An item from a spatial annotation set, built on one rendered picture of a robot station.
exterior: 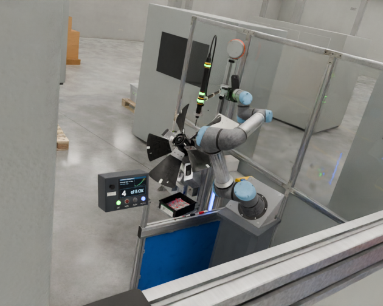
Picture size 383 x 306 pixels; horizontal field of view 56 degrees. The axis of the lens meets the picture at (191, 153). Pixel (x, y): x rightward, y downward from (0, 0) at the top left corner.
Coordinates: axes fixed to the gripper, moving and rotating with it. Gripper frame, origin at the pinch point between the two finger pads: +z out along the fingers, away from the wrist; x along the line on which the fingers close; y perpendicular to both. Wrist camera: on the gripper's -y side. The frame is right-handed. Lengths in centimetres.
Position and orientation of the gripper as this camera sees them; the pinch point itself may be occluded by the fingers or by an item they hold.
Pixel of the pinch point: (227, 87)
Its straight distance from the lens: 252.3
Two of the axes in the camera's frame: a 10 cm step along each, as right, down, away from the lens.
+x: 9.6, 0.3, 2.8
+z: -2.6, -3.1, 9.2
